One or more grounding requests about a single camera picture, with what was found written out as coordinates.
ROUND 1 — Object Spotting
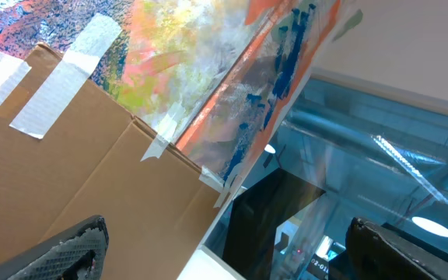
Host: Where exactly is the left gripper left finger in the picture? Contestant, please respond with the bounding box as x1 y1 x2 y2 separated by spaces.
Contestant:
0 215 109 280

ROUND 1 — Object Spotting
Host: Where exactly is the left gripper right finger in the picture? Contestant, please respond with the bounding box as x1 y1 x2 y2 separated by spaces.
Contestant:
345 217 448 280

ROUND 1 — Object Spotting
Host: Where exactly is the brown cardboard sheet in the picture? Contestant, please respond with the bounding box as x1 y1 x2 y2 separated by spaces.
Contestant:
0 44 219 279

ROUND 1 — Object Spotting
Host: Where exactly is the colourful painted backdrop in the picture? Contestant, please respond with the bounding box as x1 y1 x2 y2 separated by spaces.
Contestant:
0 0 351 182

